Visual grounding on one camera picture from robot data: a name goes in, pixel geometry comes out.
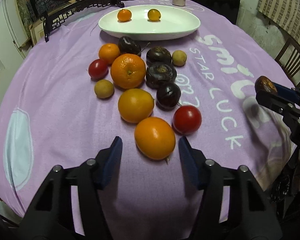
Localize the purple printed tablecloth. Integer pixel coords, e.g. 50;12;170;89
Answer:
0;1;295;239

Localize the yellow-orange kumquat fruit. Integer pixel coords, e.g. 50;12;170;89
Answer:
147;9;161;22

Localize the wooden chair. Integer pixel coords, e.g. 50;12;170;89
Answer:
275;37;300;88

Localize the white oval plate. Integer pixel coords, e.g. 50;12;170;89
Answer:
98;4;201;41

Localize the brown passion fruit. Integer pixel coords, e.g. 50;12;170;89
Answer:
255;76;277;94

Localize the large bumpy orange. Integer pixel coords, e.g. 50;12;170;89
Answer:
110;54;146;89

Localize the tan longan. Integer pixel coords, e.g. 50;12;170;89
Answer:
94;79;114;99
172;50;187;67

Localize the small stemmed mandarin orange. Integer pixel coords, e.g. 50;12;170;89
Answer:
117;9;132;22

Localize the red tomato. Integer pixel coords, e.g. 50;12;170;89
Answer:
88;59;108;80
172;106;202;135

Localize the smooth orange fruit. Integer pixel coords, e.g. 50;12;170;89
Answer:
118;88;154;124
134;117;175;161

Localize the dark purple plum stemmed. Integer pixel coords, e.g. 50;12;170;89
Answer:
117;36;151;56

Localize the dark mangosteen with calyx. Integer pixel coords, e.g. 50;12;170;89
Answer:
146;62;177;89

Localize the dark purple plum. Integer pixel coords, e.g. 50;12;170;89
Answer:
156;82;181;110

